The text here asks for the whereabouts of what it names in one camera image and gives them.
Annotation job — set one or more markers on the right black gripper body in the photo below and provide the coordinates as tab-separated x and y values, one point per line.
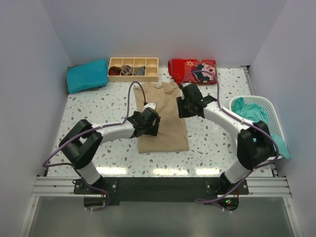
190	113

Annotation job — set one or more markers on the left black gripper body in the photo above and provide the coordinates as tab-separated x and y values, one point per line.
136	114

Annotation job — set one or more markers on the beige t shirt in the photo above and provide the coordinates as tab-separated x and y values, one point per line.
172	131

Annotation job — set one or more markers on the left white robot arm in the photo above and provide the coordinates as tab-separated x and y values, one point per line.
80	145

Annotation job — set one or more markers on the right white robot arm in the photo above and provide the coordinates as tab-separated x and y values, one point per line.
254	142

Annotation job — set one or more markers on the red cartoon folded cloth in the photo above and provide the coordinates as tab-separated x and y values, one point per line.
196	71

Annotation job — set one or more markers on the grey fabric item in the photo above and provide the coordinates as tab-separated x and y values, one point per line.
140	71

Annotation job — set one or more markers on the brown floral fabric item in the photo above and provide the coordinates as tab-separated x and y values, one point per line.
127	70

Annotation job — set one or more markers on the wooden compartment box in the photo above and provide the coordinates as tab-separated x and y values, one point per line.
151	72

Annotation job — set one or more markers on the orange black fabric item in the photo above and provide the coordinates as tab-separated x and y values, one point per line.
114	71

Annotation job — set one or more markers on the teal shirt in basket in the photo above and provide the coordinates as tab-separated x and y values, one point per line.
251	111

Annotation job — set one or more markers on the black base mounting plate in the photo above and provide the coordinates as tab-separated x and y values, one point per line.
115	190

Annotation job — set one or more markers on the folded teal t shirt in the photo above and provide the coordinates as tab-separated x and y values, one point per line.
87	76

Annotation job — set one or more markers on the white plastic laundry basket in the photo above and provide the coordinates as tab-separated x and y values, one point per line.
269	106

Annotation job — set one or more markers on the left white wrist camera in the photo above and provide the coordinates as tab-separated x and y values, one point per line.
150	105

